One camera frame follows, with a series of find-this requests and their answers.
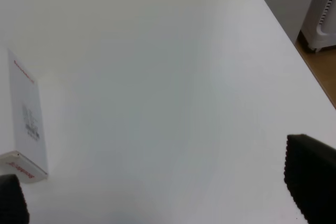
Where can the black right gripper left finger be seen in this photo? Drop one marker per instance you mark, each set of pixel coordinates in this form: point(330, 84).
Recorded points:
point(13, 203)

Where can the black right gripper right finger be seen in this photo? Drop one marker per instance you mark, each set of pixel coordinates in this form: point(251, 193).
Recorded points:
point(309, 175)

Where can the white red-lettered carton box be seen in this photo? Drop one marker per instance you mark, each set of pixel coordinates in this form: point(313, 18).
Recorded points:
point(23, 147)

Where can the white slatted appliance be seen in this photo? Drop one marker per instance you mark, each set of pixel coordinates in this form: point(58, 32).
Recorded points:
point(318, 27)

